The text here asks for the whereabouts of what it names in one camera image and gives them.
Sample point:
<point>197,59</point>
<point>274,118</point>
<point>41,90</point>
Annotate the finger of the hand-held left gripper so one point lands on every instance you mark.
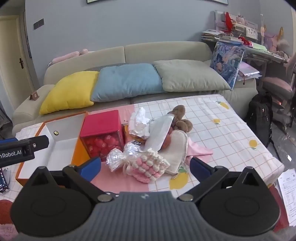
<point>8,141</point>

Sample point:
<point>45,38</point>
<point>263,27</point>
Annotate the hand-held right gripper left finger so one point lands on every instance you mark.
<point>91,168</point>

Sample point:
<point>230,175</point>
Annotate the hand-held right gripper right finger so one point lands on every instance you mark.
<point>200,168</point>

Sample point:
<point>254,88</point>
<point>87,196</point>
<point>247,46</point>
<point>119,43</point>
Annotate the pink cloth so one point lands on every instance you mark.
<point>198,149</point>

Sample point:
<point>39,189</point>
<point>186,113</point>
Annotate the orange crocheted fruit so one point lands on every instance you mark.
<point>167,141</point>

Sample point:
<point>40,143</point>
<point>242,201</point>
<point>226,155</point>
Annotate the orange gift box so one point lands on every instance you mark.
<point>62,129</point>

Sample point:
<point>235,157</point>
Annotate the clear plastic bag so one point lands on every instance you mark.
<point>114,158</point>

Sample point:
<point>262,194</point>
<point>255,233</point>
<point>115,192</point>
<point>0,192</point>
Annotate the dark printed device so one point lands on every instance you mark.
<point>3,180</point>

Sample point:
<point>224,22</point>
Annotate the cream cloth mitt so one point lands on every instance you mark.
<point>178,148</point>

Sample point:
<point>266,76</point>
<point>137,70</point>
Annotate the lemon print checked tablecloth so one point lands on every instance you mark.
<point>219,139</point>

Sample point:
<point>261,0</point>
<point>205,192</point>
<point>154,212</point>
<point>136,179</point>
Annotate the sheer white organza bag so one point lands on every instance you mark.
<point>131,149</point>

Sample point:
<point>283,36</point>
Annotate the brown plush toy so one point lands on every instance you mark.
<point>182,125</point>

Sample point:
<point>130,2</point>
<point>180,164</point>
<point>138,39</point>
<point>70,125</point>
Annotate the red box with clear base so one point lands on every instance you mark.
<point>101,122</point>

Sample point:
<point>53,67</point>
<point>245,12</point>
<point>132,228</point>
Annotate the yellow snack wrapper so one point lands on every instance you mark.
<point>126,132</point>

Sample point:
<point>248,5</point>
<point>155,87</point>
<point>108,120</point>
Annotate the pink white crocheted pouch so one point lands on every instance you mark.
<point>148,166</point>

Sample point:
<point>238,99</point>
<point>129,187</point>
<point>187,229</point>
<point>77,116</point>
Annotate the small brown stand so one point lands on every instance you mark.
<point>34,96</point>

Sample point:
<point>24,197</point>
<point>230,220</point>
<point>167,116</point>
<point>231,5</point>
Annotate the red fluffy rug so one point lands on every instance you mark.
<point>5,208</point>

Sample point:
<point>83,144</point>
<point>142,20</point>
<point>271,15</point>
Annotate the white foam mesh bag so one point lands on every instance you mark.
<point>159,132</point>

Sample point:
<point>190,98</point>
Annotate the crumpled white tissue paper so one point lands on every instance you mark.
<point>138,122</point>

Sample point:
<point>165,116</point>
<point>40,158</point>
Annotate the yellow pillow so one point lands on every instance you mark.
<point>69,92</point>

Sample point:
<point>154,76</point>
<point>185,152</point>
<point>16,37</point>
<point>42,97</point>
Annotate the black backpack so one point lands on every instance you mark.
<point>259,115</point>

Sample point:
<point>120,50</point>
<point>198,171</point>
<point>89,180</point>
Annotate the cream door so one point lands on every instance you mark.
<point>11,58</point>

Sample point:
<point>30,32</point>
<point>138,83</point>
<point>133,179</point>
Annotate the white printed papers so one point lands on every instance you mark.
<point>289,192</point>

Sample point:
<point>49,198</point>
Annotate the light blue pillow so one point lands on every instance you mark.
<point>124,81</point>

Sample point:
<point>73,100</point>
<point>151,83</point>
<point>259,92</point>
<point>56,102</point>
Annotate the grey-green pillow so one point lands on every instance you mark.
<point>189,74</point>

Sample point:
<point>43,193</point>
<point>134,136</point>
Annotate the pink plush toy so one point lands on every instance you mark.
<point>67,56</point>

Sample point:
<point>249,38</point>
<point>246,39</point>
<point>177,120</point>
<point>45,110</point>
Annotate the grey striped cloth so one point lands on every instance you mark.
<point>111,65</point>

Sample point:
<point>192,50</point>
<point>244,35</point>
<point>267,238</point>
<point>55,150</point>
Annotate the pink plastic folder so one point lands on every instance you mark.
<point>248,69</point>

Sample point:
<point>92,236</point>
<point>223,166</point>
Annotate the blue printed pillow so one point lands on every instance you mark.
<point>225,60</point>

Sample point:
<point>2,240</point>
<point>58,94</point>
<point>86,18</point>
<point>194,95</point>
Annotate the pink desk chair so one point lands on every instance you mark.
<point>277,84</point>

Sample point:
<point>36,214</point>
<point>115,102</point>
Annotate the beige sofa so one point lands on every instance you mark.
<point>138,49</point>

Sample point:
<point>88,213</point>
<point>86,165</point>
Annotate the cluttered desk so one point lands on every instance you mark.
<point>261,55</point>

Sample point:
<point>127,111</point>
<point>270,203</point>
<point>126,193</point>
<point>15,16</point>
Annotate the stack of books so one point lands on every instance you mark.
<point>212,36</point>

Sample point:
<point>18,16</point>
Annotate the white desk shelf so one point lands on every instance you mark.
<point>242,27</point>

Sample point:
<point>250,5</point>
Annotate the pastel unicorn plush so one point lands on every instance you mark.
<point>275,39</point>

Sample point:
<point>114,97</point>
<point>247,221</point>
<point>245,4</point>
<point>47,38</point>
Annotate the dark wall switch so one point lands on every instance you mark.
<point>38,24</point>

